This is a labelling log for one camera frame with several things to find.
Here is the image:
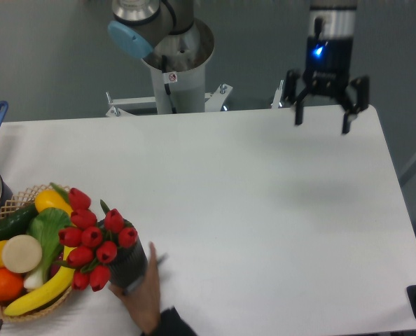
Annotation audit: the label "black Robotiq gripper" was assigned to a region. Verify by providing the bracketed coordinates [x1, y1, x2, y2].
[283, 36, 370, 134]

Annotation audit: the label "dark grey ribbed vase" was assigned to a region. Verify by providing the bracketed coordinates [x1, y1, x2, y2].
[90, 221, 147, 291]

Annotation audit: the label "red tulip bouquet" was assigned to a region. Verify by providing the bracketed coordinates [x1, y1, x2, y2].
[51, 183, 140, 292]

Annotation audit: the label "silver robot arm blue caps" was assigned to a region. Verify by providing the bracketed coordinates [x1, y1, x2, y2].
[108, 1, 370, 134]

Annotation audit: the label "dark sleeved forearm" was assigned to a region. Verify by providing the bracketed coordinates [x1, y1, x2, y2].
[148, 307, 197, 336]

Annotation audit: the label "person's hand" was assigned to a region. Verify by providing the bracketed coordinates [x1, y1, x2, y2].
[109, 242, 161, 335]

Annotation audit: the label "yellow squash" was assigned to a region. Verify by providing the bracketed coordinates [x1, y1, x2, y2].
[34, 189, 72, 216]

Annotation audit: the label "green bok choy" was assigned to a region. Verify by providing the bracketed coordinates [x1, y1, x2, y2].
[24, 207, 71, 292]

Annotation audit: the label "woven wicker basket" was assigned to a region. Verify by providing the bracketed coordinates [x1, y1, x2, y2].
[0, 183, 72, 323]

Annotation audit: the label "red radish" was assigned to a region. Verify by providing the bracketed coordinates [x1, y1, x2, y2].
[49, 260, 62, 279]

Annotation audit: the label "yellow banana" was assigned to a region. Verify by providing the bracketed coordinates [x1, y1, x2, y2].
[4, 266, 75, 317]

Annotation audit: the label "green cucumber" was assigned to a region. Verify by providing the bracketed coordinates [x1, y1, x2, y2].
[0, 204, 39, 241]

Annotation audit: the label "beige round disc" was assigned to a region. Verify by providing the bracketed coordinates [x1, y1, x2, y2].
[1, 234, 42, 274]

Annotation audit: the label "orange fruit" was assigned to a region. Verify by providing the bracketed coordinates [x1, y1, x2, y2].
[0, 268, 24, 302]

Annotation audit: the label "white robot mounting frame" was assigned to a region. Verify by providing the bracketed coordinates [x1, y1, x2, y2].
[104, 62, 286, 118]

